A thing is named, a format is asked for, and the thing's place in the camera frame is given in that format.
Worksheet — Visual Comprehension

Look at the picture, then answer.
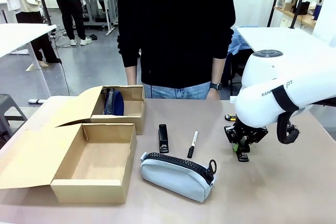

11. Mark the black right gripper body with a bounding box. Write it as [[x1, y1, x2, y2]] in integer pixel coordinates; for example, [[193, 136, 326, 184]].
[[224, 115, 269, 146]]

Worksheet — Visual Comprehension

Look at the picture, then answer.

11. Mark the small black stapler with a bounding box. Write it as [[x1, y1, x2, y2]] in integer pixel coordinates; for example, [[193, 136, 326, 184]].
[[234, 145, 250, 163]]

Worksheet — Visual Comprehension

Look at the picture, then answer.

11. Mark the white marker black cap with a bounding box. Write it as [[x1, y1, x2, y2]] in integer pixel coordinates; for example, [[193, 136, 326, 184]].
[[186, 130, 199, 159]]

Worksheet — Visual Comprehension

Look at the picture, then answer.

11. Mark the light blue pencil case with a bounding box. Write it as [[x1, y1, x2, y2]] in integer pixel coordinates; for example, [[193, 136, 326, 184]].
[[139, 152, 218, 204]]

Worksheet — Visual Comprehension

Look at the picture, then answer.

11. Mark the long black stapler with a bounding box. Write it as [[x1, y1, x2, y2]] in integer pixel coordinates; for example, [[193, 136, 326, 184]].
[[158, 123, 170, 154]]

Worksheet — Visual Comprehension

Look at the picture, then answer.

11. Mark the cardboard box with lid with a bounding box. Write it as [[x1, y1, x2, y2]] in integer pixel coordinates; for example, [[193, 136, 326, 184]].
[[54, 84, 146, 136]]

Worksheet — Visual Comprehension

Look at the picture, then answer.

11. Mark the person's left forearm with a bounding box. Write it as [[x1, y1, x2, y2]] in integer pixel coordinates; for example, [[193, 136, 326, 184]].
[[211, 57, 227, 84]]

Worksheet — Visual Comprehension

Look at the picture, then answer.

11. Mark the person's right forearm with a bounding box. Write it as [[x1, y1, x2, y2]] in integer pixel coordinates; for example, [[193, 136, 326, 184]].
[[125, 65, 138, 86]]

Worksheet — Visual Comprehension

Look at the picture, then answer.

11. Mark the black box on shelf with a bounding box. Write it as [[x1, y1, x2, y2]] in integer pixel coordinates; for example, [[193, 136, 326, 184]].
[[293, 1, 311, 16]]

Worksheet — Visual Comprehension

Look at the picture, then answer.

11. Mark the large open cardboard box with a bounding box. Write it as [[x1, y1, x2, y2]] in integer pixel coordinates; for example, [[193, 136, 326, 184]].
[[0, 122, 138, 205]]

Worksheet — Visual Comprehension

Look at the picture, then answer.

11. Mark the person's left hand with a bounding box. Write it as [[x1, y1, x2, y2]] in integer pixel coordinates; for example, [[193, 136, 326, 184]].
[[207, 89, 221, 101]]

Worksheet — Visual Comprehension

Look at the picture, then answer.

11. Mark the black chair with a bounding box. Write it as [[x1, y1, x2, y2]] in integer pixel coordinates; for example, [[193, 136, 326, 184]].
[[222, 50, 250, 97]]

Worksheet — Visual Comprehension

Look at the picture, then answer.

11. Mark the blue cloth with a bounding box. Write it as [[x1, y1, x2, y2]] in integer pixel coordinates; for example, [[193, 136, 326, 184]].
[[227, 28, 253, 55]]

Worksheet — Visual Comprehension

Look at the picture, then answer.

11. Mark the white angular table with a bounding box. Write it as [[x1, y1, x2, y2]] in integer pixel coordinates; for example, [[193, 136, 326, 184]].
[[235, 26, 336, 59]]

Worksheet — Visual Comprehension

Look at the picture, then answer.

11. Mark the wooden shelf board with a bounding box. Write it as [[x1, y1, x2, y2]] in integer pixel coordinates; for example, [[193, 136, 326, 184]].
[[274, 6, 317, 28]]

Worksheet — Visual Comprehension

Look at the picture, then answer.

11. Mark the person in black sweater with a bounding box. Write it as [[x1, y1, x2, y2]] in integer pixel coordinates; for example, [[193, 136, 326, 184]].
[[117, 0, 236, 101]]

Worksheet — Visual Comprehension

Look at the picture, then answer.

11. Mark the navy blue pencil case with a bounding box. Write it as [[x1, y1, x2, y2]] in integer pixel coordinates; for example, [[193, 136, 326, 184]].
[[101, 88, 125, 116]]

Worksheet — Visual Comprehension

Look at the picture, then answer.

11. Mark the brown carton on shelf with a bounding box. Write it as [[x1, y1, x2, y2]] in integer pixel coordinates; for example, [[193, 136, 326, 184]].
[[282, 0, 302, 13]]

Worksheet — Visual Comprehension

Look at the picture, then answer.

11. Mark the dark blue bottle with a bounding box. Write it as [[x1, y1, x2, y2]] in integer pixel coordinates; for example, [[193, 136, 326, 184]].
[[312, 2, 323, 21]]

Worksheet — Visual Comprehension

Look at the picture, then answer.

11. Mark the black light stand pole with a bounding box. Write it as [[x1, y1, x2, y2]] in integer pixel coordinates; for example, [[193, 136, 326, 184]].
[[288, 0, 312, 30]]

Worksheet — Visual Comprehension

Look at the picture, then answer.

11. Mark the background workbench with wood top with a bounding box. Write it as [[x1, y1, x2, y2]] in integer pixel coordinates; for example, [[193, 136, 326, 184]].
[[77, 0, 119, 37]]

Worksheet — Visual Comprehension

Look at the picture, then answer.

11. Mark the bystander in white jacket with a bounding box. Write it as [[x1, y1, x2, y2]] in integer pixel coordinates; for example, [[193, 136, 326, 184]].
[[41, 0, 93, 47]]

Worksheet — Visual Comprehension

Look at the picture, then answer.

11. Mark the grey metal stool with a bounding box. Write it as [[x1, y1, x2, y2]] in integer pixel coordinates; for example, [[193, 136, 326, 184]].
[[0, 93, 28, 149]]

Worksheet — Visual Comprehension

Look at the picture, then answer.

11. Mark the white table with leg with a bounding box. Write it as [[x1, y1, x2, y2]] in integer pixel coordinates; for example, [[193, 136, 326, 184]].
[[0, 23, 58, 99]]

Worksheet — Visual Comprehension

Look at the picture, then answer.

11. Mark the black cable bundle on arm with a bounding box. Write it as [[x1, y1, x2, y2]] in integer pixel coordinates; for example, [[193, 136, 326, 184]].
[[276, 112, 300, 145]]

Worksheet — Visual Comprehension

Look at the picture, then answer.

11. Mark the black strap on arm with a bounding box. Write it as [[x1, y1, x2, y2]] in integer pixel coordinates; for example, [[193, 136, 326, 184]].
[[272, 86, 300, 112]]

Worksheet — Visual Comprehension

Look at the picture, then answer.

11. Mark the black floor cable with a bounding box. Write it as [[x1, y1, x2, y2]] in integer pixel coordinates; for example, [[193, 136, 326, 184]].
[[52, 28, 71, 97]]

